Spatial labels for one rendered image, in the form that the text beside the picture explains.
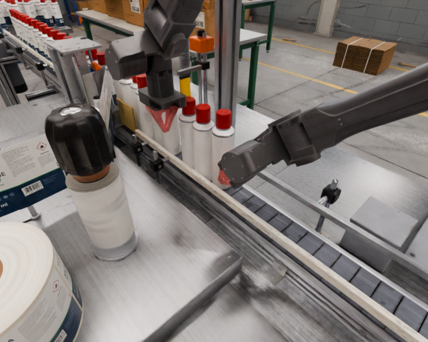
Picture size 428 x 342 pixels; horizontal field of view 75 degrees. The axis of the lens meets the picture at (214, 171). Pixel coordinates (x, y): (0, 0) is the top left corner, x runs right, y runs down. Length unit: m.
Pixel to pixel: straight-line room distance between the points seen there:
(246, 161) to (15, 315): 0.35
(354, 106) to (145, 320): 0.45
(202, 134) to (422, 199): 0.62
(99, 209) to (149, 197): 0.23
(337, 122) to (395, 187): 0.55
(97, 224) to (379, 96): 0.46
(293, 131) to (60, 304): 0.42
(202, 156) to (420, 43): 5.55
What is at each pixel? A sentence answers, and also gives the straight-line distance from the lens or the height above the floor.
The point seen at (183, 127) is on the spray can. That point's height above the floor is 1.02.
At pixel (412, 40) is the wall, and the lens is 6.06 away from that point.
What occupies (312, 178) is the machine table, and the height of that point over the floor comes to 0.83.
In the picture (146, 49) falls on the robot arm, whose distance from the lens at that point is 0.57.
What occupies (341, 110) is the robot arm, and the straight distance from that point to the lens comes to 0.41.
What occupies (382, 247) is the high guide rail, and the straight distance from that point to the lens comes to 0.57.
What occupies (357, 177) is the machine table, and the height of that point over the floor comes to 0.83.
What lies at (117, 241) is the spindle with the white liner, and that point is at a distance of 0.56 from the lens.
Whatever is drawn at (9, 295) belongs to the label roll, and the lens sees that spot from 0.45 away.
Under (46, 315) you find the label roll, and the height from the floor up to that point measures 0.98.
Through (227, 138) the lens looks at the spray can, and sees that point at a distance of 0.61.
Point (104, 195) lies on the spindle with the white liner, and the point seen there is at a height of 1.05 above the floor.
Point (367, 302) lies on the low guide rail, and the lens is 0.55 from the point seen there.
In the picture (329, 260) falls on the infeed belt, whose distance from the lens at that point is 0.62.
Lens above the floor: 1.36
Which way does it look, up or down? 39 degrees down
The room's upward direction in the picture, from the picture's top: straight up
